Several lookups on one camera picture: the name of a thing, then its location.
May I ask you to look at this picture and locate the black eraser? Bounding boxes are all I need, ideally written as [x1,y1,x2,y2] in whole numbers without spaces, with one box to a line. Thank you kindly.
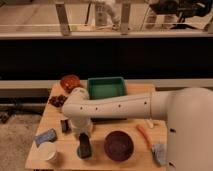
[78,133,92,159]

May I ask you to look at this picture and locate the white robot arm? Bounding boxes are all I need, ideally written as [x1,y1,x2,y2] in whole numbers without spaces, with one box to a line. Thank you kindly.
[62,87,213,171]

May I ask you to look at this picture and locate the green plastic tray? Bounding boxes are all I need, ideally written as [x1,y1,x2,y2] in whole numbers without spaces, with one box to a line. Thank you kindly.
[87,77,127,100]

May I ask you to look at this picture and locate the red-brown bowl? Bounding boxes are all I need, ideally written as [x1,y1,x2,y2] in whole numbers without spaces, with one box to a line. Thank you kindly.
[60,75,81,93]

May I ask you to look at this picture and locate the dark grape bunch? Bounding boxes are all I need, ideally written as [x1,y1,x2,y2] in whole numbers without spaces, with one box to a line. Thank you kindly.
[49,95,67,107]

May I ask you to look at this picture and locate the purple bowl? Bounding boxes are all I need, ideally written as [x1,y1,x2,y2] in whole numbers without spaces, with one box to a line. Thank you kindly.
[104,131,134,162]

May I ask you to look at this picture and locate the blue-grey cloth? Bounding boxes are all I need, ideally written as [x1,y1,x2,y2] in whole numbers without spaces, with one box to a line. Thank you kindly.
[152,143,167,166]

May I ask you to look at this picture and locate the white paper cup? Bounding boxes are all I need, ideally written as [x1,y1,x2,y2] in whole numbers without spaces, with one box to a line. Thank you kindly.
[37,142,58,163]

